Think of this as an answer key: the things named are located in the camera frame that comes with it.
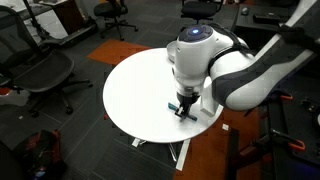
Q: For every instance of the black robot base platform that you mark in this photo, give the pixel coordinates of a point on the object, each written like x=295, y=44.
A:
x=293, y=133

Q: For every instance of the blue marker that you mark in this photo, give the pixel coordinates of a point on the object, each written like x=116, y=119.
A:
x=171, y=106

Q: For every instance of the white floor tag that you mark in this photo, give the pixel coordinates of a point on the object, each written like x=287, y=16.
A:
x=225, y=127

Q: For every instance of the white floor object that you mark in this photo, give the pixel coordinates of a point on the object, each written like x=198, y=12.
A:
x=16, y=98

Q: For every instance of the black desk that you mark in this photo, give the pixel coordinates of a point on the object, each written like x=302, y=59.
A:
x=256, y=33

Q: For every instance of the black post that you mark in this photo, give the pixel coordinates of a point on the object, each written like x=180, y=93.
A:
x=234, y=153

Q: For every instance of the black pegboard plate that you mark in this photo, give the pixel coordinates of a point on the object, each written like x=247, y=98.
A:
x=308, y=140

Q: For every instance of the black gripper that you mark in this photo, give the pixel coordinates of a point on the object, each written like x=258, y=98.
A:
x=188, y=99

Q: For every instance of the black keyboard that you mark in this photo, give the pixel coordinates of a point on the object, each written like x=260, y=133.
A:
x=266, y=18

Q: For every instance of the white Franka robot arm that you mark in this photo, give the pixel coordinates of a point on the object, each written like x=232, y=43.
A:
x=253, y=73

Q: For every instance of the red black bag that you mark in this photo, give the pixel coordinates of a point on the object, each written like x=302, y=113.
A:
x=40, y=153

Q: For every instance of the white metal table base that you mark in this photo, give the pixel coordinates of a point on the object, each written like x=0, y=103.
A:
x=183, y=153

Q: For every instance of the computer mouse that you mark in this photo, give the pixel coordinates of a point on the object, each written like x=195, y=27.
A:
x=245, y=10

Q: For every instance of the black mount bracket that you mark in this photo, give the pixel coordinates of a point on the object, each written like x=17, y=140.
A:
x=310, y=106

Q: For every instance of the black mesh office chair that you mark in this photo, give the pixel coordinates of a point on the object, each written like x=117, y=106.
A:
x=43, y=71

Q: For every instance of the white desk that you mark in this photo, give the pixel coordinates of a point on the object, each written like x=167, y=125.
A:
x=53, y=23

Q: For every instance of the round white table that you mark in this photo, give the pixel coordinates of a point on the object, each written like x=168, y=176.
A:
x=116, y=51

